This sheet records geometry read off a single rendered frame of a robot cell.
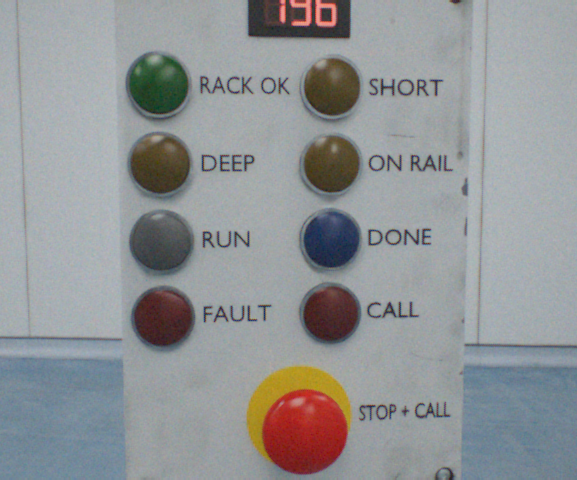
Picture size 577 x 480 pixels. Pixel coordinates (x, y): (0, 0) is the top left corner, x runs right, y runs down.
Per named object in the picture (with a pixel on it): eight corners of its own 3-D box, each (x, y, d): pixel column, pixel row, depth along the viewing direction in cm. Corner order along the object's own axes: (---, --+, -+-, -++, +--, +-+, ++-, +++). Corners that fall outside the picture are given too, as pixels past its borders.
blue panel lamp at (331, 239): (361, 269, 35) (362, 211, 34) (304, 270, 34) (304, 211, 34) (357, 266, 36) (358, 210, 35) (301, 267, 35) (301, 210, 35)
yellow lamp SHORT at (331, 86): (362, 116, 34) (363, 55, 34) (304, 115, 34) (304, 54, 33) (359, 117, 35) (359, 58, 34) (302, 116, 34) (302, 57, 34)
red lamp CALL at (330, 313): (360, 343, 35) (361, 286, 35) (303, 344, 35) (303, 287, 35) (357, 339, 36) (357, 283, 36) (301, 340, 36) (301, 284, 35)
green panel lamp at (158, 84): (189, 114, 33) (188, 52, 33) (127, 114, 33) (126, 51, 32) (190, 115, 34) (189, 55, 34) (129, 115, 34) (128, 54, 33)
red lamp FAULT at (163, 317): (193, 348, 34) (192, 289, 34) (133, 349, 34) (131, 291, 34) (193, 343, 35) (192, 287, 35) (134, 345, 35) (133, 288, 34)
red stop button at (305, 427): (350, 479, 33) (351, 394, 33) (263, 483, 33) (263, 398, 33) (333, 442, 38) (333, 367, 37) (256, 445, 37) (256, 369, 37)
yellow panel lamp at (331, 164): (362, 193, 34) (362, 134, 34) (304, 193, 34) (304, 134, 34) (358, 192, 35) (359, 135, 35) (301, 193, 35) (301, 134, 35)
